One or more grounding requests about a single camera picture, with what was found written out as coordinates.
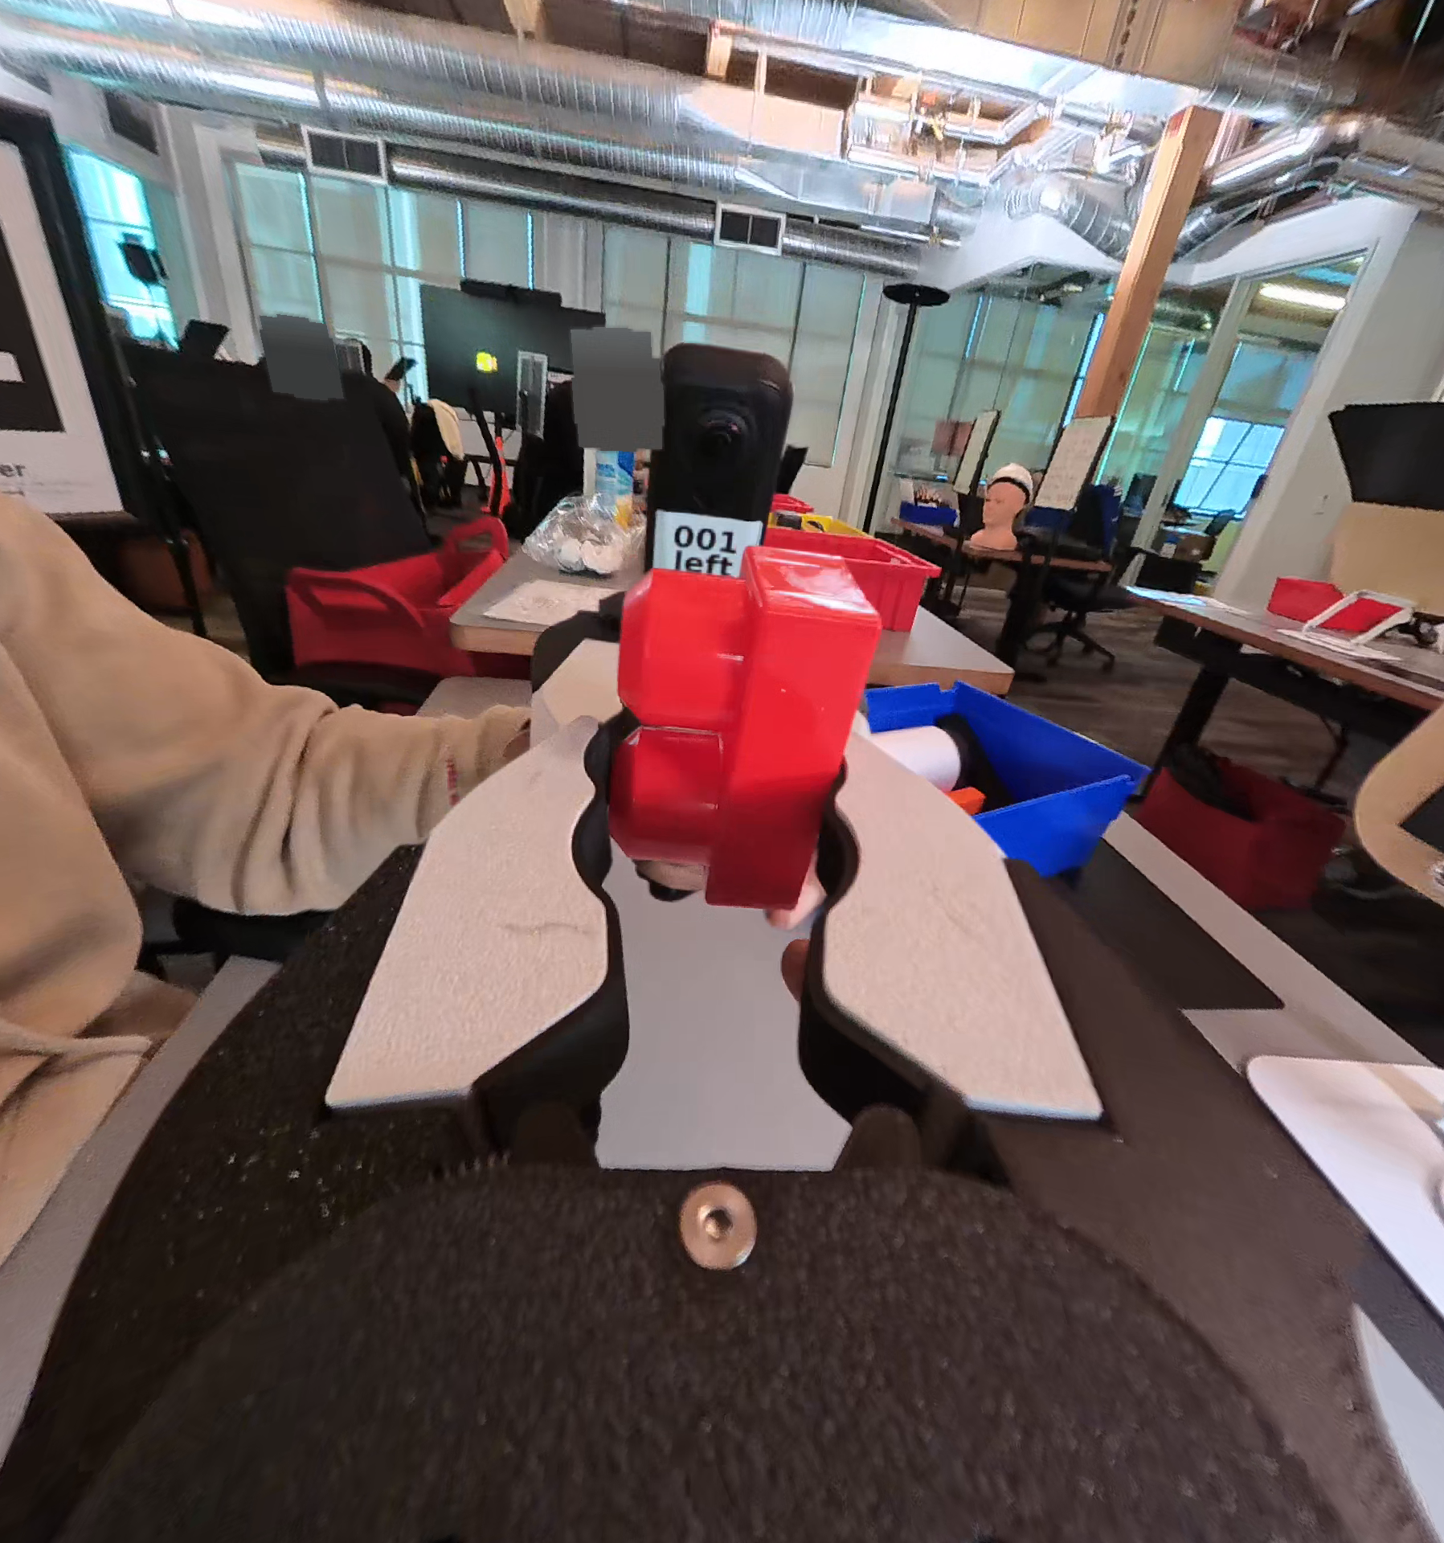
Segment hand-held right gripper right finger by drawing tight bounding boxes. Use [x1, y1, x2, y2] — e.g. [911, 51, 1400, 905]
[799, 753, 1105, 1122]

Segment white paper sheet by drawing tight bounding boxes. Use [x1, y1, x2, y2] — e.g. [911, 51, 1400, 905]
[480, 577, 607, 627]

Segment person's left hand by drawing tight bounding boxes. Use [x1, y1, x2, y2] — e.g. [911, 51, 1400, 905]
[634, 858, 828, 931]

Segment background wooden desk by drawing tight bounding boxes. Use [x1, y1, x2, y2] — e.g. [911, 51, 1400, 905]
[889, 517, 1115, 664]

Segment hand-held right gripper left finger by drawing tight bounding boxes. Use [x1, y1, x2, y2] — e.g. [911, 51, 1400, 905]
[325, 719, 626, 1110]

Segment person's beige hoodie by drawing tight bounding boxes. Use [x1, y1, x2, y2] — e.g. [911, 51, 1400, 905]
[0, 472, 313, 1327]

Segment clear plastic bag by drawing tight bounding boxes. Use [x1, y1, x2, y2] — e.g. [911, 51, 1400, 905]
[525, 494, 644, 574]

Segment tilted board on stand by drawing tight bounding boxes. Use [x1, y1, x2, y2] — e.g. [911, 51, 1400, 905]
[1327, 400, 1444, 616]

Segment wooden pillar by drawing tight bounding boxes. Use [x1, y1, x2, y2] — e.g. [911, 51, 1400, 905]
[1076, 106, 1223, 417]

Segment red backpack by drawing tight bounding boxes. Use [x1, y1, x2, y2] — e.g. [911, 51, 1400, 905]
[285, 517, 512, 688]

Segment black monitor screen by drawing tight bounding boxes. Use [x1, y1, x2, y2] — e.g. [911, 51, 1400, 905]
[420, 278, 607, 410]

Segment mannequin head with white cap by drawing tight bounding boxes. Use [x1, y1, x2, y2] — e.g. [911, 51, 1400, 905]
[980, 464, 1036, 552]

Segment red bag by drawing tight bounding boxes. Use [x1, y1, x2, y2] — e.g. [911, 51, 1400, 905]
[1136, 753, 1350, 911]

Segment silver air duct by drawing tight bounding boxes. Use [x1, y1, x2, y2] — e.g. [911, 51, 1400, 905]
[0, 0, 1156, 278]

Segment long wooden desk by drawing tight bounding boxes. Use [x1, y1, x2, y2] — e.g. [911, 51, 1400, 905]
[1125, 587, 1444, 796]

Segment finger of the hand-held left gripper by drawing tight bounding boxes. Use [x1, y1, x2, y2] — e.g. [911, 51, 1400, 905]
[530, 639, 622, 749]

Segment person's left forearm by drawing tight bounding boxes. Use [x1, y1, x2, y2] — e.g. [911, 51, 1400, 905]
[106, 626, 532, 918]

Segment red plastic bin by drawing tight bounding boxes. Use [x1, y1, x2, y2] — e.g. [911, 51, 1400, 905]
[1267, 577, 1385, 634]
[769, 531, 943, 634]

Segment white cylindrical roll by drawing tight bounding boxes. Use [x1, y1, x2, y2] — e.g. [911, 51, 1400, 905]
[871, 723, 976, 791]

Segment black office chair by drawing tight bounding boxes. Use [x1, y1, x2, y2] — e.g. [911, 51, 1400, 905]
[1040, 487, 1138, 669]

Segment printed tag poster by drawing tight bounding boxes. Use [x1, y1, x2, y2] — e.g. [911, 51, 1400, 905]
[0, 85, 128, 519]

